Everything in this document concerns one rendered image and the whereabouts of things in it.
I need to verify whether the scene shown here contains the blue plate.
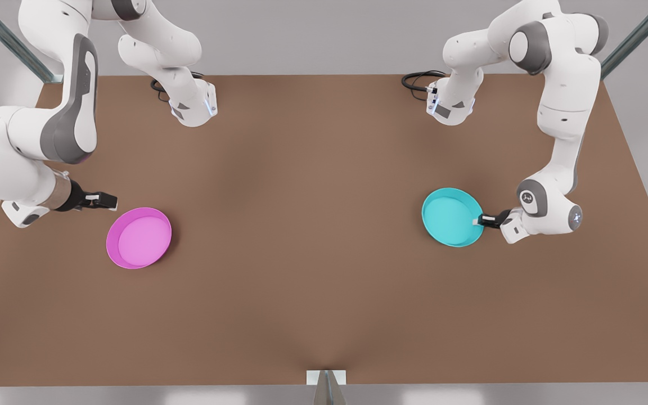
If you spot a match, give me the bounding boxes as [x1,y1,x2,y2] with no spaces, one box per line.
[421,188,484,248]

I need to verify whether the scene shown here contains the pink plate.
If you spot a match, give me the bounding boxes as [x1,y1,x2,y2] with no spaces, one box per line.
[106,207,172,269]

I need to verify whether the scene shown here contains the black cable loop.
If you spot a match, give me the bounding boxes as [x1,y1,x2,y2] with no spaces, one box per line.
[402,70,448,102]
[150,72,205,103]

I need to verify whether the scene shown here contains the silver frame post with foot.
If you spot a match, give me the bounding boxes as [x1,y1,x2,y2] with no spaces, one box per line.
[307,370,347,405]

